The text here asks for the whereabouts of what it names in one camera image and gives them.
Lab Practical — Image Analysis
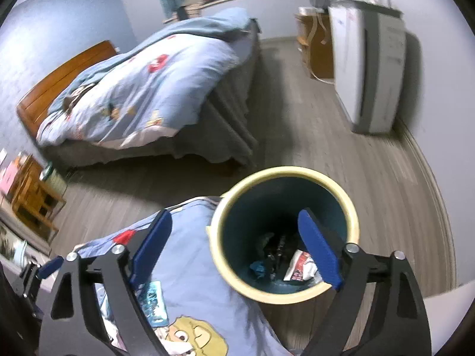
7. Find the blue printed duvet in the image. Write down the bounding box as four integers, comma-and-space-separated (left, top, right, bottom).
36, 7, 257, 149

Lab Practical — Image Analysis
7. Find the white and red wrapper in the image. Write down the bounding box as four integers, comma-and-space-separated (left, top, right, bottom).
284, 249, 323, 282

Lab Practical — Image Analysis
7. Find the blue cartoon printed blanket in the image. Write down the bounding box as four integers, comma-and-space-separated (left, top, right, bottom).
72, 196, 294, 356

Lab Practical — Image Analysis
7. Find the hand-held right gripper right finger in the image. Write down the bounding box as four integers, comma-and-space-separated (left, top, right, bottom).
297, 209, 433, 356

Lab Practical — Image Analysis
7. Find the blue and white snack packet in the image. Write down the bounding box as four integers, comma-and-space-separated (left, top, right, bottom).
137, 281, 170, 328

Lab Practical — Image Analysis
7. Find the yellow-rimmed teal trash bin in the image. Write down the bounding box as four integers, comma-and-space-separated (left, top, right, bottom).
206, 167, 360, 305

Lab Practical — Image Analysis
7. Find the wooden bedside table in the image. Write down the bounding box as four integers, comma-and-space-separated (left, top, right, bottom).
7, 154, 67, 241

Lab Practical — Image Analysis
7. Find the brown wooden cabinet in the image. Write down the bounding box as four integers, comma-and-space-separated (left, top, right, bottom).
295, 5, 335, 80

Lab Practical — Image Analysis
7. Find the green and white jar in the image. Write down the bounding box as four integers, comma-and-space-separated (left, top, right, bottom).
42, 163, 67, 195

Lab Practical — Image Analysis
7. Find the wooden bed with grey skirt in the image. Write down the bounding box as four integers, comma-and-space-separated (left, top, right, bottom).
17, 18, 262, 177

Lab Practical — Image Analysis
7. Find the pink box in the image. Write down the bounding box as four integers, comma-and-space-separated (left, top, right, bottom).
0, 165, 19, 195

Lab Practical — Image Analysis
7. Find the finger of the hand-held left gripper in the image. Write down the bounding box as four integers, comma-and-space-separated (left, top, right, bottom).
20, 255, 63, 298

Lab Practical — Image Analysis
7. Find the crumpled blue wrapper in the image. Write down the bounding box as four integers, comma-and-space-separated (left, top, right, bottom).
249, 260, 273, 279

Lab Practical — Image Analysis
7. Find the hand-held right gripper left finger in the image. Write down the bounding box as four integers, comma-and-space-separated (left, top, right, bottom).
37, 209, 173, 356

